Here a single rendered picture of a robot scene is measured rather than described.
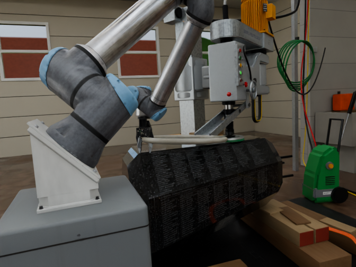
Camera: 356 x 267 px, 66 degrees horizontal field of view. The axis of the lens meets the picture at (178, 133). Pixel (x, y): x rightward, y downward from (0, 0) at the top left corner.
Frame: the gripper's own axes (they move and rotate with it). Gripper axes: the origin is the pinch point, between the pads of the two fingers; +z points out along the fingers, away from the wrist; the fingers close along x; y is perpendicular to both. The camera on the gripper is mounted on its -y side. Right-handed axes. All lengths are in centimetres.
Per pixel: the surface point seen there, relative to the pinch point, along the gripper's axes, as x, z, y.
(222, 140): 43.4, -7.3, 12.8
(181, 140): 22.6, -8.0, 23.8
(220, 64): 47, -57, -46
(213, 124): 42, -14, -44
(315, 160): 155, 28, -142
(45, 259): -9, 16, 92
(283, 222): 91, 56, -39
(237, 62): 58, -57, -39
